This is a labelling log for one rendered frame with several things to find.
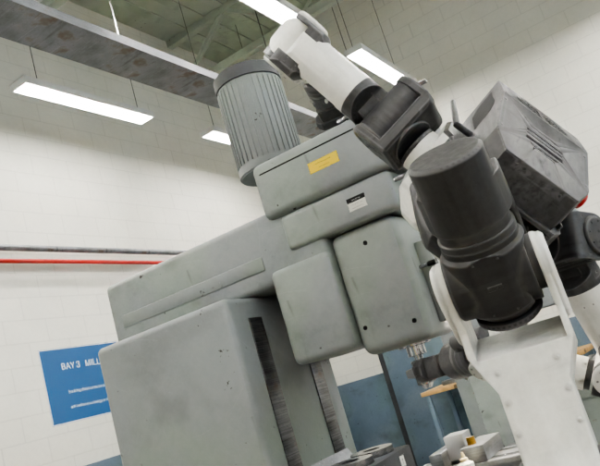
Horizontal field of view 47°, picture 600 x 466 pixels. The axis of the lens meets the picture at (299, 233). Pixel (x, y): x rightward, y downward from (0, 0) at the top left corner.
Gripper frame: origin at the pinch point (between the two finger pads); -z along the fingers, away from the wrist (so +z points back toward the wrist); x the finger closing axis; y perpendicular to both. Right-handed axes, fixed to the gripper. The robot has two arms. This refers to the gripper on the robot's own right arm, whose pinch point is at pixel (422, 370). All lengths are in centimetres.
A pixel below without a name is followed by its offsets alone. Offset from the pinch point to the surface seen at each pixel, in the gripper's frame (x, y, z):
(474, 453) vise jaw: -3.0, 22.3, 4.8
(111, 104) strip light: -124, -312, -423
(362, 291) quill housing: 11.0, -22.7, 0.3
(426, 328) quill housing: 5.0, -9.1, 11.3
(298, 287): 19.8, -29.5, -13.7
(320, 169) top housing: 14, -55, 2
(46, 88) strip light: -58, -312, -394
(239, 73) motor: 17, -93, -14
